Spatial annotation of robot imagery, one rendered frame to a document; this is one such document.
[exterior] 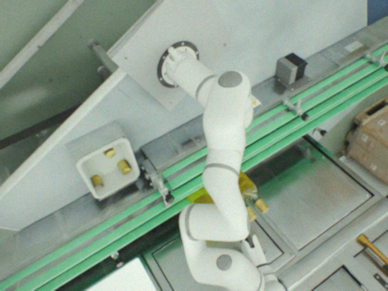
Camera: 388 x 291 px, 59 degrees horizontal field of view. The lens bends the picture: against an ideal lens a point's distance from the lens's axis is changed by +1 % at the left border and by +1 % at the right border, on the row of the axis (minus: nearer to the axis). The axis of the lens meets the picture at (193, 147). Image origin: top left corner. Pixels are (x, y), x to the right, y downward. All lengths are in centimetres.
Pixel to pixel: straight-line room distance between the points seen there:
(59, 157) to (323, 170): 108
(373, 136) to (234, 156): 419
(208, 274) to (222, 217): 16
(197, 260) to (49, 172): 57
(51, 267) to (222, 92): 81
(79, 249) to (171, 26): 78
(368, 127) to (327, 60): 342
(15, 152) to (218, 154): 129
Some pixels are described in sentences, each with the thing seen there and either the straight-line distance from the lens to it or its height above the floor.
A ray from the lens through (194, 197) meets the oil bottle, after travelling 125.
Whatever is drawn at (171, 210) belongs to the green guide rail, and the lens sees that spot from 131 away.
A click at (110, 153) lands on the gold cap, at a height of 81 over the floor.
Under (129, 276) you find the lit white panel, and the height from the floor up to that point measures 104.
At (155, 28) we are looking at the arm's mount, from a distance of 98.
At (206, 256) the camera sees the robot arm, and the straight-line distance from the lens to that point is 84.
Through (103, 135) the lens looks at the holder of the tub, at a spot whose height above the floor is 79.
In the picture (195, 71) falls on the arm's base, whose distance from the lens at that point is 97.
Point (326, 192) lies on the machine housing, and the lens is 154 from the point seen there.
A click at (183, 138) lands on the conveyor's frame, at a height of 81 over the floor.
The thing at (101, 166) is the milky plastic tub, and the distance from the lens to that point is 121.
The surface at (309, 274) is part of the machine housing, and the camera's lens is 135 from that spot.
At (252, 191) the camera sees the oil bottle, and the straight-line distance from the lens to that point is 127.
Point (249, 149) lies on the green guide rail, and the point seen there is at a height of 95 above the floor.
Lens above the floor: 154
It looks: 33 degrees down
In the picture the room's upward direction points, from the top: 139 degrees clockwise
